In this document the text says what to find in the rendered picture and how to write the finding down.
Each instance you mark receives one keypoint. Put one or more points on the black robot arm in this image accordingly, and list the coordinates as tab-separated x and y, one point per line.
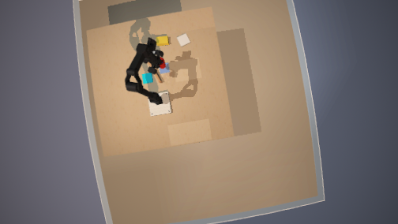
144	54

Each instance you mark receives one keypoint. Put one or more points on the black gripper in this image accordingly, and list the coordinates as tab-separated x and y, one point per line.
156	62

